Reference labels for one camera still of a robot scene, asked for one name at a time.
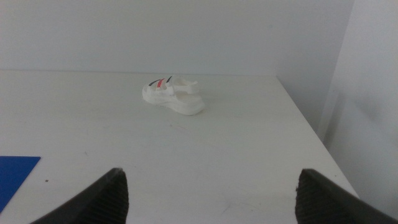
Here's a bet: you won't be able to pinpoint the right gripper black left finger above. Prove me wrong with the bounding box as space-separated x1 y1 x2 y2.
29 167 129 224

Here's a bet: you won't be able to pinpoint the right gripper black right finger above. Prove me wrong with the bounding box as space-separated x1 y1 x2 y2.
294 169 398 224

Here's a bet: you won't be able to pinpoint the white sandal black red straps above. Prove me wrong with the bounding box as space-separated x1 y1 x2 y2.
142 75 206 116

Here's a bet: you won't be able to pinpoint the blue rectangular mat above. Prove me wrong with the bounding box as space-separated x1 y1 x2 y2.
0 156 42 213

